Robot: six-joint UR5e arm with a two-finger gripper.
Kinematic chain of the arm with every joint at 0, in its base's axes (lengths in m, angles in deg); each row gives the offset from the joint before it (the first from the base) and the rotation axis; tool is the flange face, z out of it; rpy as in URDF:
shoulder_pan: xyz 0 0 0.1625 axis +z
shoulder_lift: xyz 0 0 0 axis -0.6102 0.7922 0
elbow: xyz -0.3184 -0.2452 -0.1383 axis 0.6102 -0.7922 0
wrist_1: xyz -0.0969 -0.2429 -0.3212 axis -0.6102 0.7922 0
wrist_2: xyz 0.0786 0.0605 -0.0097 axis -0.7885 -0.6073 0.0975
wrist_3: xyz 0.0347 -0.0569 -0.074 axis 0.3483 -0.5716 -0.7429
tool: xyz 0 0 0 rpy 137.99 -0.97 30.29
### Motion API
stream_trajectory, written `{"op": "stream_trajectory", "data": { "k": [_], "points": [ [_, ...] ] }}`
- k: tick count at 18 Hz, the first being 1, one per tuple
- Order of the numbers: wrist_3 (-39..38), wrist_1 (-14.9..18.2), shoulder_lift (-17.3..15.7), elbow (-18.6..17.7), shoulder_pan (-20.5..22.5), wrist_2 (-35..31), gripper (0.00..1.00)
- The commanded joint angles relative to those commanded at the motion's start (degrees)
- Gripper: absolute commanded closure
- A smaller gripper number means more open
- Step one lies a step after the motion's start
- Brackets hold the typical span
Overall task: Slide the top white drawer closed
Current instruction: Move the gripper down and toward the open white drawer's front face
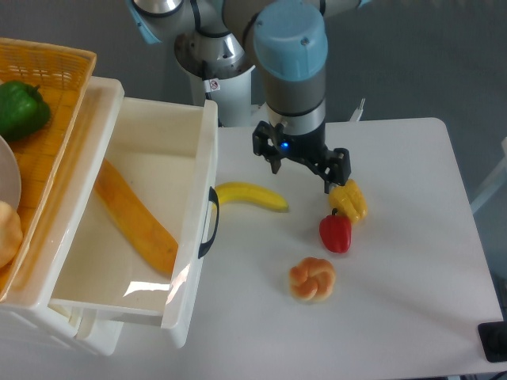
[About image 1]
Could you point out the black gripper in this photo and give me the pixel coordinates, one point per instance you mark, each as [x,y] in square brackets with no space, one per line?
[273,144]

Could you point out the white top drawer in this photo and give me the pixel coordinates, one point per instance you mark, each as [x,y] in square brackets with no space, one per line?
[167,153]

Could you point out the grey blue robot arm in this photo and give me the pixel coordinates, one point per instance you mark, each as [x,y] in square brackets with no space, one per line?
[286,42]

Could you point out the white drawer cabinet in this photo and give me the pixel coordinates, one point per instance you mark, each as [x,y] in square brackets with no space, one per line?
[28,312]

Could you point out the yellow bell pepper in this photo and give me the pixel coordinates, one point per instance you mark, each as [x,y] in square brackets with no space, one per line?
[349,201]

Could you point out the yellow banana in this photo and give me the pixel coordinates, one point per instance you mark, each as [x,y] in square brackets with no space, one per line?
[243,192]

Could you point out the red bell pepper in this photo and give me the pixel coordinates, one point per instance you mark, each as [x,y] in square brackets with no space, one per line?
[335,231]

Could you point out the knotted bread roll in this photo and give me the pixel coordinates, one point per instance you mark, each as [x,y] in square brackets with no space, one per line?
[312,280]

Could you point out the orange wicker basket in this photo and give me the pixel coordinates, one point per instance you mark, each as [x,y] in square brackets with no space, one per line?
[62,73]

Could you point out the black device at table edge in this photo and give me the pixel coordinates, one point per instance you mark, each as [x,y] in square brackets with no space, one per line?
[493,339]

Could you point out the green bell pepper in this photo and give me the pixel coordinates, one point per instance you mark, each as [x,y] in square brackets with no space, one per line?
[23,110]

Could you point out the white plate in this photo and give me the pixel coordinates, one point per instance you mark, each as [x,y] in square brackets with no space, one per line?
[10,177]

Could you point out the beige bread roll in basket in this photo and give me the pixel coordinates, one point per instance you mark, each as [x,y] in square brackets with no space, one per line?
[11,233]

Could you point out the white frame at right edge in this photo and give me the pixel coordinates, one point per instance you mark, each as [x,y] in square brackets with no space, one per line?
[492,183]

